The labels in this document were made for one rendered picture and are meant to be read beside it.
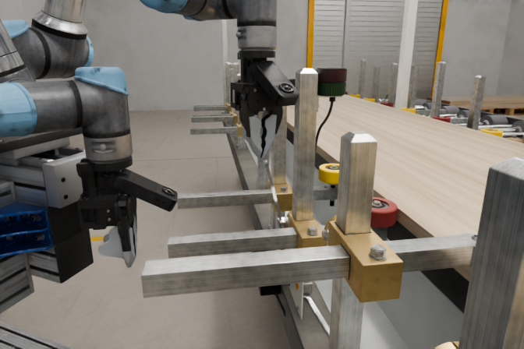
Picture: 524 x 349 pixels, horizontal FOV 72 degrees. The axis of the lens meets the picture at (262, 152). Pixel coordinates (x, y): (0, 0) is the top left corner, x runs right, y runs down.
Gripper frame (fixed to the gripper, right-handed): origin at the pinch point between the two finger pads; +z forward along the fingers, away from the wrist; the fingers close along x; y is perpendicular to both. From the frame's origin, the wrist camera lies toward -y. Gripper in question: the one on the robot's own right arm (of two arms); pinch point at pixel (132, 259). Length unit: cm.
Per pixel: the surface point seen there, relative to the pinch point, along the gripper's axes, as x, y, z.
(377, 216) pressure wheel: 3.7, -46.6, -7.3
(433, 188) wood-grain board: -7, -66, -8
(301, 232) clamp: 2.7, -31.7, -4.6
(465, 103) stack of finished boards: -588, -530, 54
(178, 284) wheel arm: 26.5, -10.7, -11.9
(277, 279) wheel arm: 26.5, -22.2, -11.3
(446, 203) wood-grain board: 1, -63, -8
